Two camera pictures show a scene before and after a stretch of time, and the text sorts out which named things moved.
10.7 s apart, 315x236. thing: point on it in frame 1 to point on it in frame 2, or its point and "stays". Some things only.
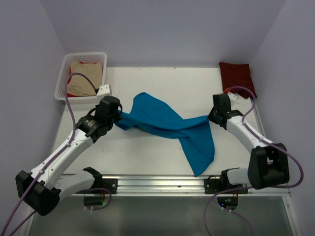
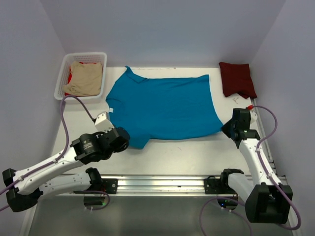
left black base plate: x=110 y=184 stays
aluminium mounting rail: x=179 y=186 stays
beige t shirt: x=78 y=85 stays
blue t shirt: x=194 y=134 to x=155 y=108
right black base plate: x=212 y=185 stays
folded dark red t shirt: x=234 y=75 stays
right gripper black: x=210 y=116 to x=225 y=129
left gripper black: x=117 y=117 to x=122 y=147
